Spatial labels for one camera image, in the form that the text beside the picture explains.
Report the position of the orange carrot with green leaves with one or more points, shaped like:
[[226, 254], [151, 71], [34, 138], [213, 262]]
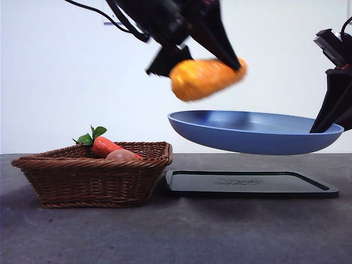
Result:
[[101, 144]]

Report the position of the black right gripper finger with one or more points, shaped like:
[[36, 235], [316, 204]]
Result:
[[324, 104], [342, 99]]

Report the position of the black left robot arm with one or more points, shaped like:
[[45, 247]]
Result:
[[165, 16]]

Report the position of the blue round plate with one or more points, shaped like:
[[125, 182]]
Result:
[[247, 137]]

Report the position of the pink-brown egg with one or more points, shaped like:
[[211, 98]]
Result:
[[121, 155]]

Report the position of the black rectangular tray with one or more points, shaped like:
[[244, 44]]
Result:
[[247, 188]]

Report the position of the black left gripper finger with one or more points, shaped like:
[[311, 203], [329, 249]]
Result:
[[165, 63], [220, 41]]

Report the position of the white wall socket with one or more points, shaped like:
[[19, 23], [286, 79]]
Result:
[[108, 23]]

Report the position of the brown wicker basket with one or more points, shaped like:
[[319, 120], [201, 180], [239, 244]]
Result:
[[82, 181]]

